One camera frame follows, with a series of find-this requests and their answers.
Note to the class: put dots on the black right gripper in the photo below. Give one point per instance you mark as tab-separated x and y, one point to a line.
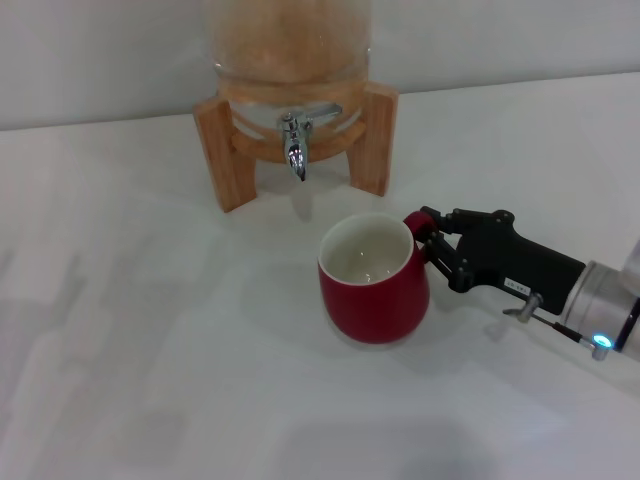
515	260

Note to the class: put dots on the red ceramic cup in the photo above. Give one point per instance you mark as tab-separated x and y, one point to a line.
370	310

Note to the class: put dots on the chrome faucet tap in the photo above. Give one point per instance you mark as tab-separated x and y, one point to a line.
295	152

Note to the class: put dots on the wooden dispenser stand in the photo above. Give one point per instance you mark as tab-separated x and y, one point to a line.
220	150

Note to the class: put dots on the glass drink dispenser jar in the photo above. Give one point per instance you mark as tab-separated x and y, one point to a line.
290	45

